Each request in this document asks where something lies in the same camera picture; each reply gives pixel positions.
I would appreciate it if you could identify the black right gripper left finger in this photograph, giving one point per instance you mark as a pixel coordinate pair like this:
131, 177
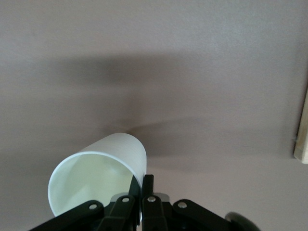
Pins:
120, 214

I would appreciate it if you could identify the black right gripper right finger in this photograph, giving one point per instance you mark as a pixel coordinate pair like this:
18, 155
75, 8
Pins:
156, 216

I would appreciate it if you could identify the white plastic cup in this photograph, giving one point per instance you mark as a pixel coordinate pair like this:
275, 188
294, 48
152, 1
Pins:
96, 173

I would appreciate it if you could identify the bamboo cutting board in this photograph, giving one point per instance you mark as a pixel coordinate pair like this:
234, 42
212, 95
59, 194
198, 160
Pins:
302, 134

